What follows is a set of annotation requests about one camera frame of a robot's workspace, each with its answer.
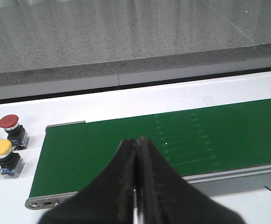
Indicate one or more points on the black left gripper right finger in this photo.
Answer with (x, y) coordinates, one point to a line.
(167, 198)

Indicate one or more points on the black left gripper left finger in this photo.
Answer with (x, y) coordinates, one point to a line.
(108, 199)

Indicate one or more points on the green conveyor belt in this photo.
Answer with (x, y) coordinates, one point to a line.
(239, 112)

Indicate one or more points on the yellow mushroom push button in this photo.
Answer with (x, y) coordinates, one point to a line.
(11, 163)

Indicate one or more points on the red mushroom push button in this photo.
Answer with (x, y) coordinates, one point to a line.
(16, 133)

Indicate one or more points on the grey stone counter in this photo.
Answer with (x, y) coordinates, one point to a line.
(53, 47)

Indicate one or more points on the aluminium conveyor frame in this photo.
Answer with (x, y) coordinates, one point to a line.
(44, 203)

